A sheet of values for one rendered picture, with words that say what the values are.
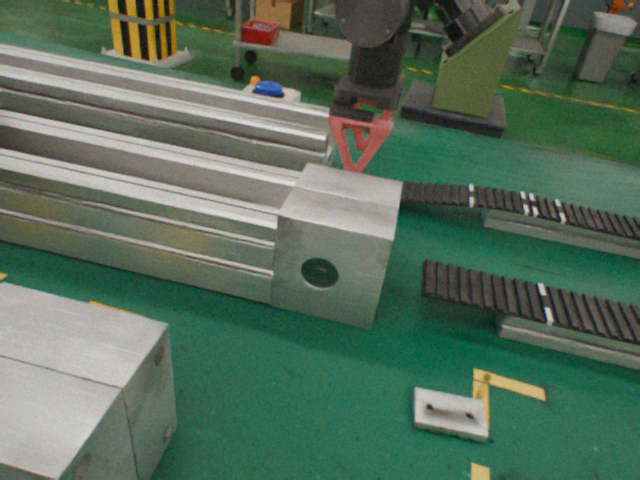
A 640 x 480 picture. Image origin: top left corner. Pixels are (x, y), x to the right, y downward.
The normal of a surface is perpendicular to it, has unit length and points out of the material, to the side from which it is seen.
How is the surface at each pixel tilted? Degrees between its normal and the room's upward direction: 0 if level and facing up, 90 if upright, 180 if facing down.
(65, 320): 0
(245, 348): 0
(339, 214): 0
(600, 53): 94
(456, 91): 90
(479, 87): 90
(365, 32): 90
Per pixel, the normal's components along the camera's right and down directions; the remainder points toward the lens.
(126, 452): 0.97, 0.22
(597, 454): 0.11, -0.81
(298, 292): -0.22, 0.54
